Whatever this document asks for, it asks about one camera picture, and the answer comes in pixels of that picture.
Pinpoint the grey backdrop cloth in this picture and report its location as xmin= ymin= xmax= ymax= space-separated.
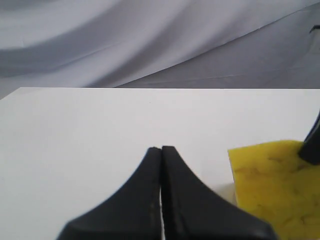
xmin=0 ymin=0 xmax=320 ymax=95

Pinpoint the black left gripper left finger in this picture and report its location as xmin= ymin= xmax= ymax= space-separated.
xmin=58 ymin=147 xmax=162 ymax=240

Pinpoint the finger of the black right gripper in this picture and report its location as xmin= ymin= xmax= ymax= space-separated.
xmin=161 ymin=146 xmax=278 ymax=240

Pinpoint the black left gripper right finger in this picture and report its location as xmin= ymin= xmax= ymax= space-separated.
xmin=298 ymin=114 xmax=320 ymax=165

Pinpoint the yellow sponge block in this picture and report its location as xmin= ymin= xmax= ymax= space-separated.
xmin=228 ymin=140 xmax=320 ymax=240

